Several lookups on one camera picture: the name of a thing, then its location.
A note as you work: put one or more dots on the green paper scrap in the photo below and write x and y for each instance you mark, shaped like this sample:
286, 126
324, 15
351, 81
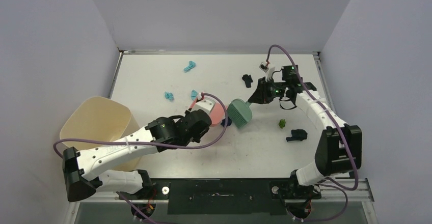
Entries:
282, 123

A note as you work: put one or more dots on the pink plastic dustpan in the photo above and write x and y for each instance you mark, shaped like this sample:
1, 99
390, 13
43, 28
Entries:
216, 115

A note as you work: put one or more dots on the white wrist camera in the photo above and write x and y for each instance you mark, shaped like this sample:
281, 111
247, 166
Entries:
206, 104
269, 69

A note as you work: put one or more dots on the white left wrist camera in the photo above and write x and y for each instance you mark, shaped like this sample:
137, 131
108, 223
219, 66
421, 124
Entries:
206, 104

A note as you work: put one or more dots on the black paper scrap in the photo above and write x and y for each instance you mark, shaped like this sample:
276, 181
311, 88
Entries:
297, 135
247, 80

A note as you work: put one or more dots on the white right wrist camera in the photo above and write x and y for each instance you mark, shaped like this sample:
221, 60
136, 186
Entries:
269, 69

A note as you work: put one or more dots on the green hand brush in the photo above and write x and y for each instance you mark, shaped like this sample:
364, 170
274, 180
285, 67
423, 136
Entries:
239, 112

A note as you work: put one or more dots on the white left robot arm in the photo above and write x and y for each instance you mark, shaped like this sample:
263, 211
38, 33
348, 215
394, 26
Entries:
87, 172

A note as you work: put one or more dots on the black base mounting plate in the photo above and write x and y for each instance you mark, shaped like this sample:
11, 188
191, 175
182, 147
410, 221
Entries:
224, 206

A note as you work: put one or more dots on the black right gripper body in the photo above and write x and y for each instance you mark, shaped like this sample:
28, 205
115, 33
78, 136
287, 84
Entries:
260, 93

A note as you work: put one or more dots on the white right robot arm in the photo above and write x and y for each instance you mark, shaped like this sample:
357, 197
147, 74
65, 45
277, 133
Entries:
339, 149

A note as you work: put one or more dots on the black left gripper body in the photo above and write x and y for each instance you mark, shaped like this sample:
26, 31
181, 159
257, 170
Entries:
194, 138

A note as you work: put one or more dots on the teal paper scrap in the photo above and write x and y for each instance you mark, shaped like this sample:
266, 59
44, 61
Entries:
195, 96
169, 96
191, 65

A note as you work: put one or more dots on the dark blue paper scrap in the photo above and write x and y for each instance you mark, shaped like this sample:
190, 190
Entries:
226, 122

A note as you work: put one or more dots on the beige waste bin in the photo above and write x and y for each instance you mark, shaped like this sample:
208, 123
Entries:
100, 119

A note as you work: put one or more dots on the black paper scrap top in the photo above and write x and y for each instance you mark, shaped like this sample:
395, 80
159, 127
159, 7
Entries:
247, 80

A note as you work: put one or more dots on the teal paper scrap left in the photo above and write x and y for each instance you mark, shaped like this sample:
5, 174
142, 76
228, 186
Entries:
169, 96

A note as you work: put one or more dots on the teal paper scrap middle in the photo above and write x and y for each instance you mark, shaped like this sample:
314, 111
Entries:
195, 96

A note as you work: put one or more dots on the teal paper scrap top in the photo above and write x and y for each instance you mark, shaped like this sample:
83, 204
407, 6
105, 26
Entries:
191, 65

